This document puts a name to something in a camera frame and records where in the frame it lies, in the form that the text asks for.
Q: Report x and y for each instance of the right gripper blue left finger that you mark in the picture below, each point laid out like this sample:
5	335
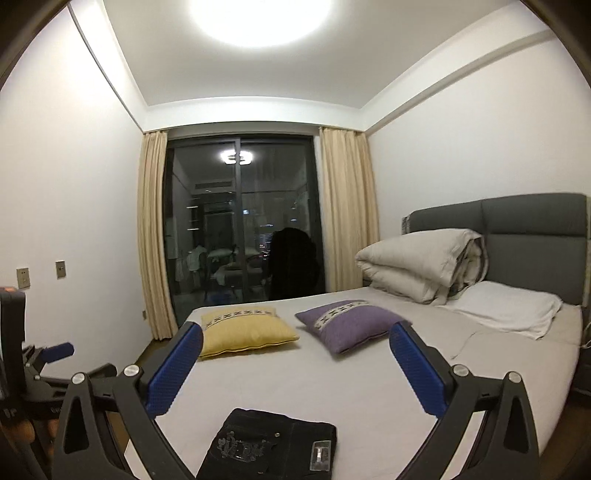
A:
166	370

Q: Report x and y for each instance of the right wall switch plate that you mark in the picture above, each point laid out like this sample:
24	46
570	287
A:
60	267

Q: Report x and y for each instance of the grey upholstered headboard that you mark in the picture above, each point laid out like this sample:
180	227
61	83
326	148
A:
539	242

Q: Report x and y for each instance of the round ceiling light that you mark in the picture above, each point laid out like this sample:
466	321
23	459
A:
259	25

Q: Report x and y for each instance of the yellow cushion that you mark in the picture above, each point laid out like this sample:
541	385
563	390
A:
243	328

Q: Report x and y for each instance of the wall switch plate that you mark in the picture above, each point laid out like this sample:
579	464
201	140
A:
23	278
60	267

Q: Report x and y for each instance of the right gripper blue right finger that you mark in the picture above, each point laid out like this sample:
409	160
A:
427	371

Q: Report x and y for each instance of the dark glass window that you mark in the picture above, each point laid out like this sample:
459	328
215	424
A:
223	198

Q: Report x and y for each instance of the white pillow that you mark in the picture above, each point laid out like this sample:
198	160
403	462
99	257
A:
508	309

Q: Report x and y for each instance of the folded beige duvet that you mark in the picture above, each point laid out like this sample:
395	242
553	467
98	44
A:
426	267

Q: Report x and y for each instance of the left beige curtain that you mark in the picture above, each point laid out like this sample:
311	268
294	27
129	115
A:
150	236

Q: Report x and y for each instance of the beige curtain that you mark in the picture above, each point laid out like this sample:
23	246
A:
150	236
349	204

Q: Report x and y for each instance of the black pants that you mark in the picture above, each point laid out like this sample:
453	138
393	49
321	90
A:
255	444

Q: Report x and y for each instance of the purple cushion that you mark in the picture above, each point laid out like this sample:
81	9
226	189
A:
344	325

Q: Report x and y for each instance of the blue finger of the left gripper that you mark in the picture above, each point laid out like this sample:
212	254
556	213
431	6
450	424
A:
102	372
57	352

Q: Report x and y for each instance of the right beige curtain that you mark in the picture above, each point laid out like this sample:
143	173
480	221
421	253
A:
349	204

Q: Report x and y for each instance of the left hand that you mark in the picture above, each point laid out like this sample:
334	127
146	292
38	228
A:
20	435

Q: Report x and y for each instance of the left wall switch plate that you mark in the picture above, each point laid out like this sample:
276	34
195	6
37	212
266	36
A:
23	278

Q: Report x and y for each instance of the black chair with clothing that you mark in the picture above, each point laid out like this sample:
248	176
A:
292	268

